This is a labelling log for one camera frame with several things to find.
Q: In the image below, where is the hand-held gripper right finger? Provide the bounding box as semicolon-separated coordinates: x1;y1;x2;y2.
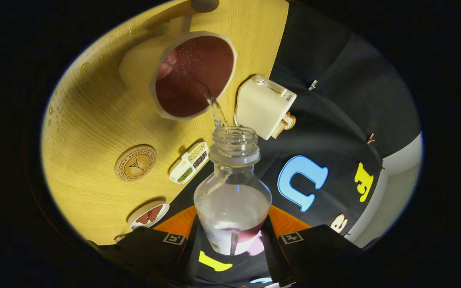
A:
261;205;365;287

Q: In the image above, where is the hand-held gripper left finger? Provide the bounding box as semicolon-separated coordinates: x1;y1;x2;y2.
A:
88;205;203;286

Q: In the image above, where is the clear plastic juice bottle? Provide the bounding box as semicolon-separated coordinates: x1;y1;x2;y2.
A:
193;126;273;256

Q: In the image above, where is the round cork coaster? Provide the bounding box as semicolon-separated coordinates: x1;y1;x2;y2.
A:
114;144;157;182

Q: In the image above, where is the beige cup with wooden handle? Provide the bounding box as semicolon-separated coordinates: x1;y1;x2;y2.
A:
118;0;238;122

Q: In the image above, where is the white oval plate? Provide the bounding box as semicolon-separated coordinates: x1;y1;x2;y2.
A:
127;201;170;231

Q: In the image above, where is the white divided grain dish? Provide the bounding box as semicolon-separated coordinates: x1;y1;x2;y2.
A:
169;142;209;185

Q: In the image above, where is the black backdrop cloth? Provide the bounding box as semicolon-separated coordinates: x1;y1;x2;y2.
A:
166;0;422;288

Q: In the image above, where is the white toaster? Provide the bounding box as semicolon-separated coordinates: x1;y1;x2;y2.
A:
235;75;297;141

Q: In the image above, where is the wooden table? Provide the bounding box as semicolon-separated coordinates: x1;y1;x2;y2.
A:
40;0;290;246

